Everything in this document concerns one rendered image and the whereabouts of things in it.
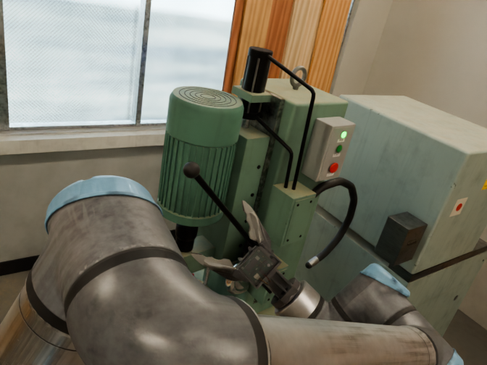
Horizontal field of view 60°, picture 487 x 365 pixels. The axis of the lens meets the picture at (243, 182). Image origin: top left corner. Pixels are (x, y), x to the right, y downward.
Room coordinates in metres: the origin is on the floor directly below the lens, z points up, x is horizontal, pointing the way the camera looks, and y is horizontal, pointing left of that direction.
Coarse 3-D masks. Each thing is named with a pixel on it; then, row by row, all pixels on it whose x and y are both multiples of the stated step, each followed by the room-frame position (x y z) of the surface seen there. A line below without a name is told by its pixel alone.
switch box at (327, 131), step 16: (320, 128) 1.05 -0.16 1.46; (336, 128) 1.03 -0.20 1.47; (352, 128) 1.08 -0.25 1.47; (320, 144) 1.04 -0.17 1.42; (336, 144) 1.05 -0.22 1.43; (304, 160) 1.07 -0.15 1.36; (320, 160) 1.03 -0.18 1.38; (336, 160) 1.07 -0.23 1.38; (320, 176) 1.03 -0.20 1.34; (336, 176) 1.08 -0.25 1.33
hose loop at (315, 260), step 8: (320, 184) 1.09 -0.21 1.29; (328, 184) 1.10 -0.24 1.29; (336, 184) 1.12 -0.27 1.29; (344, 184) 1.15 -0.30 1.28; (352, 184) 1.19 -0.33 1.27; (320, 192) 1.07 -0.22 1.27; (352, 192) 1.21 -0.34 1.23; (352, 200) 1.23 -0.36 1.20; (352, 208) 1.24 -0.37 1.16; (352, 216) 1.25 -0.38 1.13; (344, 224) 1.25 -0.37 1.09; (344, 232) 1.25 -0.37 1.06; (336, 240) 1.24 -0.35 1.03; (328, 248) 1.22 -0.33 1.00; (320, 256) 1.20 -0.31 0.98; (312, 264) 1.18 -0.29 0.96
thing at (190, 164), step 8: (184, 168) 0.76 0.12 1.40; (192, 168) 0.76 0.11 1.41; (192, 176) 0.76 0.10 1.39; (200, 176) 0.79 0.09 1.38; (200, 184) 0.79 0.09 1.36; (208, 192) 0.80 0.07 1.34; (216, 200) 0.82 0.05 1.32; (224, 208) 0.84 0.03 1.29; (232, 216) 0.86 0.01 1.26; (240, 232) 0.90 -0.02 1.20; (248, 240) 0.92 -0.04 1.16
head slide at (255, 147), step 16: (240, 144) 0.98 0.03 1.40; (256, 144) 0.99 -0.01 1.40; (240, 160) 0.97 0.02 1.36; (256, 160) 1.00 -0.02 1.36; (240, 176) 0.97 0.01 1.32; (256, 176) 1.01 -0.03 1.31; (240, 192) 0.98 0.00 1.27; (256, 192) 1.02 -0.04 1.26; (240, 208) 0.99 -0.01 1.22; (224, 224) 0.98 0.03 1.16; (240, 224) 1.00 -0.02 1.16; (224, 240) 0.97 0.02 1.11; (240, 240) 1.01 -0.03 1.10; (224, 256) 0.97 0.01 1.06; (240, 256) 1.02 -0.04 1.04
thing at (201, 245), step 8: (200, 240) 1.01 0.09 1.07; (208, 240) 1.02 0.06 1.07; (200, 248) 0.97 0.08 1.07; (208, 248) 0.98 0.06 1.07; (184, 256) 0.92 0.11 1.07; (192, 256) 0.94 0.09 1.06; (208, 256) 0.98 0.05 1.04; (192, 264) 0.94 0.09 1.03; (200, 264) 0.96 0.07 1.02; (192, 272) 0.94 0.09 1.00
